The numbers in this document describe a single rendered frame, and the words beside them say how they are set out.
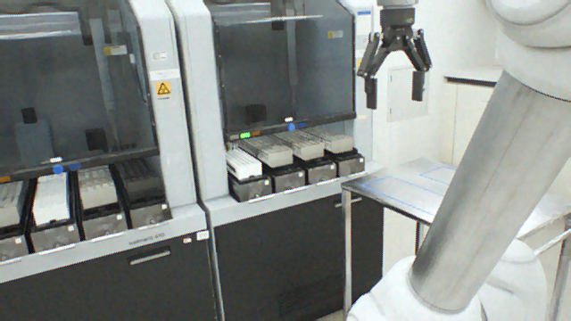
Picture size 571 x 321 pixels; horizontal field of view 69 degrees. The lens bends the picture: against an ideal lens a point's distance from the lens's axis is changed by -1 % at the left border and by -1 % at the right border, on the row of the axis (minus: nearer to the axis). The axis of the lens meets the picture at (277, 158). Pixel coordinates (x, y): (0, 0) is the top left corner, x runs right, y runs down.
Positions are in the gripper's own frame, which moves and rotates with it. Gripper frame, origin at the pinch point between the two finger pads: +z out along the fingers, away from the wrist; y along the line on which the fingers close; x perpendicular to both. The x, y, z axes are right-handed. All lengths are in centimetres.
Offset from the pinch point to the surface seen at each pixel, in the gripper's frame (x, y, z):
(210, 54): 75, -20, -9
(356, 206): 66, 38, 62
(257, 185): 66, -9, 41
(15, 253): 66, -93, 45
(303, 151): 74, 16, 34
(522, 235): -15, 32, 38
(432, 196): 16, 31, 38
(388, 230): 123, 107, 121
